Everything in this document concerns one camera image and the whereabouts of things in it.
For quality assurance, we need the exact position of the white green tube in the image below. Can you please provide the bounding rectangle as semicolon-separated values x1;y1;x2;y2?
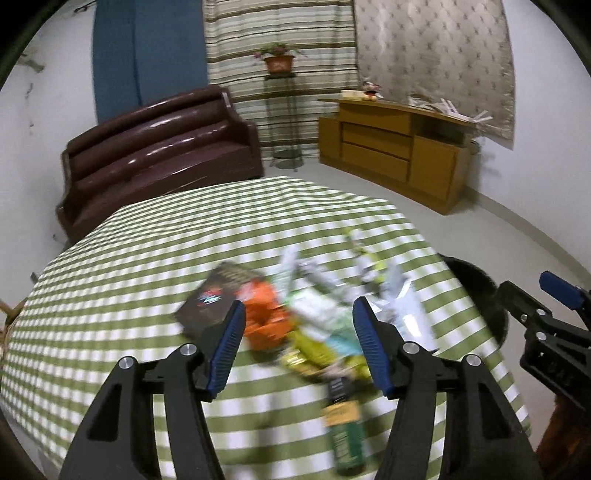
379;260;438;352

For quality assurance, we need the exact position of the green battery-like bottle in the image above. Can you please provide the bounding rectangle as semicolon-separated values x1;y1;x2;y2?
322;377;366;476

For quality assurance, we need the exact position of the dark brown snack packet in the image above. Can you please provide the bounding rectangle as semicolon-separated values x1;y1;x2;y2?
174;261;264;340

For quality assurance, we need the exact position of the light blue small tube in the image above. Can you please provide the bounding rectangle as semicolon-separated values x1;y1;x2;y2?
325;334;363;357

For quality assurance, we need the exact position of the orange plastic bag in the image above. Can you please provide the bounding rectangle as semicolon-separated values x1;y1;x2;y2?
238;279;293;351

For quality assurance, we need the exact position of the green yellow white wrapper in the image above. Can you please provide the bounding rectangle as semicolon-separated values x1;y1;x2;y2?
345;229;386;292

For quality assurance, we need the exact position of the black lined trash bin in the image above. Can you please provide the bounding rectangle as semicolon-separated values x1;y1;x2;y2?
441;255;509;346

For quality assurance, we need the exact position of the green checkered tablecloth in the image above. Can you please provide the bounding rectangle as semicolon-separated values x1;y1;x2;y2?
1;177;531;479

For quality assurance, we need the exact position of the wooden tv cabinet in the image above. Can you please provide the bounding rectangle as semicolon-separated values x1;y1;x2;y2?
318;99;474;215

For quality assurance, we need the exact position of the white wifi router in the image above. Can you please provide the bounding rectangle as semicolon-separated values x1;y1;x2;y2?
435;98;494;124

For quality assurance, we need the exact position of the beige diamond pattern curtain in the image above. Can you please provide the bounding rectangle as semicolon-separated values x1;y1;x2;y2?
355;0;515;140

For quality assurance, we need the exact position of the mickey mouse toy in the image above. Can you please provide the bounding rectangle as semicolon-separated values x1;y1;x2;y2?
362;80;383;101

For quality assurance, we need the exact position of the beige box on cabinet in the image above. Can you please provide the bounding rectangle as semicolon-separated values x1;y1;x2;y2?
341;89;366;100

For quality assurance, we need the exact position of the dark red leather sofa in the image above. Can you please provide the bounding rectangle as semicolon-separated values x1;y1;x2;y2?
56;85;264;244

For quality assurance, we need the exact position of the black metal plant stand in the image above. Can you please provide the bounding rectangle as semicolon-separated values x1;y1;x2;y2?
263;73;304;172

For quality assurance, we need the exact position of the striped green curtain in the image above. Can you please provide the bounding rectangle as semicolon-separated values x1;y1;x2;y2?
204;0;359;162

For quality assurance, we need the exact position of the potted plant orange pot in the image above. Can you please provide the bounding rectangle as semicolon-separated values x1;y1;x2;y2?
253;42;305;77

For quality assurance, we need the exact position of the blue curtain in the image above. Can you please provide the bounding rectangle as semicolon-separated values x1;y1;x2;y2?
92;0;208;123

